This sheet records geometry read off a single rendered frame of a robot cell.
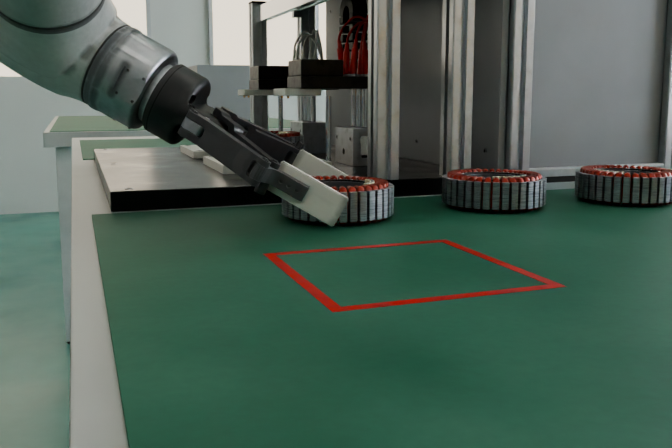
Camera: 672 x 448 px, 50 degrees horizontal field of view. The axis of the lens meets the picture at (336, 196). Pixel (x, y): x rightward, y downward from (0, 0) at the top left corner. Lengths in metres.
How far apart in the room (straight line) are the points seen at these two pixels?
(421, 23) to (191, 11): 4.76
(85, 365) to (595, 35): 0.81
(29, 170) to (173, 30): 1.50
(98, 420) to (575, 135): 0.80
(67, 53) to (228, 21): 5.16
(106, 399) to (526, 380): 0.18
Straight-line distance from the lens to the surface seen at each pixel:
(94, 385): 0.34
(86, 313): 0.44
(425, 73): 1.11
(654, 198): 0.85
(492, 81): 0.94
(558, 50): 0.98
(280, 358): 0.34
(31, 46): 0.72
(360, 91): 1.06
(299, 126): 1.27
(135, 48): 0.72
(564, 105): 0.99
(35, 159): 5.74
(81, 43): 0.71
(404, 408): 0.30
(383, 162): 0.86
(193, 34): 5.80
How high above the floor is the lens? 0.87
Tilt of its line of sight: 8 degrees down
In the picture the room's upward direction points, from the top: straight up
